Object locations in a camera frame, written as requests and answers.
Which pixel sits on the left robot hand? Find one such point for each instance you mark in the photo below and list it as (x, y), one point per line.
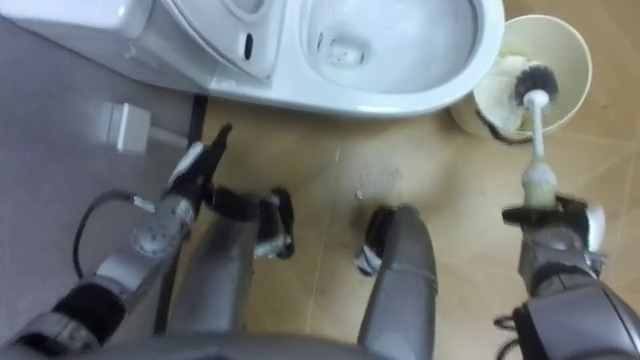
(200, 167)

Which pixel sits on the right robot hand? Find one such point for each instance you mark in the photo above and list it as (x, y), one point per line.
(560, 215)

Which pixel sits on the white toilet brush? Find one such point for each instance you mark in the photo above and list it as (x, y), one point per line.
(537, 130)

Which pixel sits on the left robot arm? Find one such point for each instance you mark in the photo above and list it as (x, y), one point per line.
(110, 270)

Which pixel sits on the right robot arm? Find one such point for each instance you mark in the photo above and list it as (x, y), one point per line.
(575, 300)

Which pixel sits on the white bin liner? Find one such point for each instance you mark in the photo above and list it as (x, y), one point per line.
(502, 90)

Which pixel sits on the white toilet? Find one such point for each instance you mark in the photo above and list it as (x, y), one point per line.
(280, 50)

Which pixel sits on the cream waste bin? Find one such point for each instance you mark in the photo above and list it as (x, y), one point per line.
(565, 55)

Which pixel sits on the white wall socket box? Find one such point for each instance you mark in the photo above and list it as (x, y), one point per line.
(127, 127)

